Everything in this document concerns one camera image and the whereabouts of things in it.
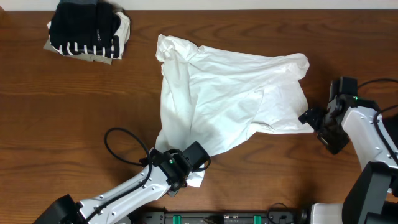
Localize beige folded garment bottom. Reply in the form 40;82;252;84
43;39;113;65

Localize white printed t-shirt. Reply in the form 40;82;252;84
154;34;315;188

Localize black white striped folded shirt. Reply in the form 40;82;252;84
50;11;130;60

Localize dark garment at right edge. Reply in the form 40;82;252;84
383;114;398;147

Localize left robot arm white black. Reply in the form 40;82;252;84
34;141;211;224

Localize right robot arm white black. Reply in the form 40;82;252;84
298;77;397;223

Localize black folded garment top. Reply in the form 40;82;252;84
49;0;121;47

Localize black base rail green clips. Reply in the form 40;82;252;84
129;203;310;224

